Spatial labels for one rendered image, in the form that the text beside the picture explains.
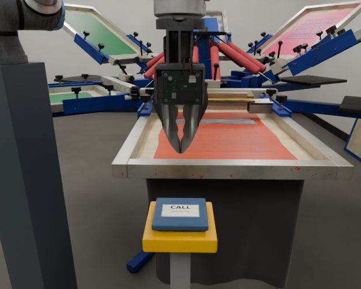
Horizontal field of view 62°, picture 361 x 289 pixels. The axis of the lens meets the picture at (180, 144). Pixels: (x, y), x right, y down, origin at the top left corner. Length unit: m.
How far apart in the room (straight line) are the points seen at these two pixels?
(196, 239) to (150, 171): 0.26
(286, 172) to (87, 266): 1.48
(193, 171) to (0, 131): 0.68
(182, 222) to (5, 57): 0.80
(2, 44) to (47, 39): 4.78
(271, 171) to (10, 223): 0.97
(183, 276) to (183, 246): 0.12
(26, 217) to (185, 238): 0.80
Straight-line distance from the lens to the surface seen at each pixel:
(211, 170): 0.73
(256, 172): 0.75
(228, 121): 1.22
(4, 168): 1.20
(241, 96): 1.29
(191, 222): 0.55
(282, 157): 0.91
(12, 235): 1.35
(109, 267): 1.96
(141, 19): 5.45
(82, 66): 5.71
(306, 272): 2.02
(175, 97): 0.43
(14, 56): 1.13
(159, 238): 0.54
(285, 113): 1.24
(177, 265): 0.63
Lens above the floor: 1.28
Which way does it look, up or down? 19 degrees down
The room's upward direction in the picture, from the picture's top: straight up
